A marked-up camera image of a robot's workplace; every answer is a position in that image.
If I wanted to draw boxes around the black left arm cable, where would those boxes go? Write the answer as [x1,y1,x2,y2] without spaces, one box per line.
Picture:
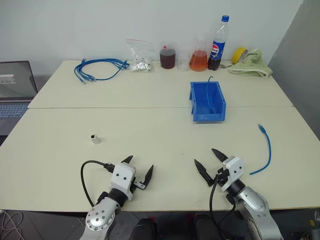
[80,160,116,208]

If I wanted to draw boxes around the Pepsi cola bottle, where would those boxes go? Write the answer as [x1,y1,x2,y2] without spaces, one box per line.
[207,15,231,72]

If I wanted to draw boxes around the short blue Ethernet cable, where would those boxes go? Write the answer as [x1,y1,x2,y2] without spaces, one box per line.
[249,123,273,176]

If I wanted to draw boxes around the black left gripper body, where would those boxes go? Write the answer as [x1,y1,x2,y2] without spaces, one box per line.
[129,174,147,195]

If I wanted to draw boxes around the blue plastic storage bin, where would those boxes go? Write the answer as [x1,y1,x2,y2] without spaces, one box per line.
[189,81,228,124]

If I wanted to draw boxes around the thin blue cable in bin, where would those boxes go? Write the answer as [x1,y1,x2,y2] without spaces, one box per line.
[205,76,221,114]

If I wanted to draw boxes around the empty clear beaker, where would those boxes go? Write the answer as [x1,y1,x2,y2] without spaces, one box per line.
[176,45,191,72]

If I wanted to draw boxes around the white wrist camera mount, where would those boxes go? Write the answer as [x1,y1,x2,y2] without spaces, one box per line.
[110,162,137,202]
[219,156,245,193]

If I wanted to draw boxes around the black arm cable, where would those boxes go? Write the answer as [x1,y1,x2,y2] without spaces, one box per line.
[209,174,242,240]
[80,160,116,208]

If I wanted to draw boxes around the clear zip bag of couplers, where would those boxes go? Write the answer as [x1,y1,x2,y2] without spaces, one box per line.
[125,38,154,74]

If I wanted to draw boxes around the white cables on floor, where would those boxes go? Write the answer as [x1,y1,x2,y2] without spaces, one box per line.
[0,209,24,240]

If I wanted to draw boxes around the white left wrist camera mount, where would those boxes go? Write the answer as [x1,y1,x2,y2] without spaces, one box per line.
[110,162,137,202]

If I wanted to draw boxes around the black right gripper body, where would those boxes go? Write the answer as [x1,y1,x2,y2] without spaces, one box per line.
[207,166,231,188]

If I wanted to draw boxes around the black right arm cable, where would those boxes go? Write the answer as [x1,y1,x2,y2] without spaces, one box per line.
[209,174,242,240]

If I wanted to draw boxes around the pale green towel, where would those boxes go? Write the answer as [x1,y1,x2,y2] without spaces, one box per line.
[227,48,273,80]

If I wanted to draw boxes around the beaker with dark red liquid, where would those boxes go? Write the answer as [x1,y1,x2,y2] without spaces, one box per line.
[159,41,178,70]

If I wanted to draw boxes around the grey laptop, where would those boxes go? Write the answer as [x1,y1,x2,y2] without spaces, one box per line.
[0,60,39,137]

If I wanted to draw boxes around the blue Ethernet patch cable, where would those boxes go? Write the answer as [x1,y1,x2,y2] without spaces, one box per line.
[83,59,130,82]
[73,59,129,86]
[74,58,130,85]
[73,58,128,84]

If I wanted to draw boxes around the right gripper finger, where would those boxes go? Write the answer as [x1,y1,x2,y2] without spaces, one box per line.
[194,159,215,187]
[211,148,229,164]

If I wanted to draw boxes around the flask with orange liquid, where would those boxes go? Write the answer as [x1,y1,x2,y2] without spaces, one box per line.
[188,33,209,72]

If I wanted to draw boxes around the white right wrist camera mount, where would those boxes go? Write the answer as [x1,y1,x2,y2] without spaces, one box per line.
[219,156,245,193]

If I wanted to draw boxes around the yellow tape roll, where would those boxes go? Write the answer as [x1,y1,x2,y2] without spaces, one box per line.
[231,47,249,66]

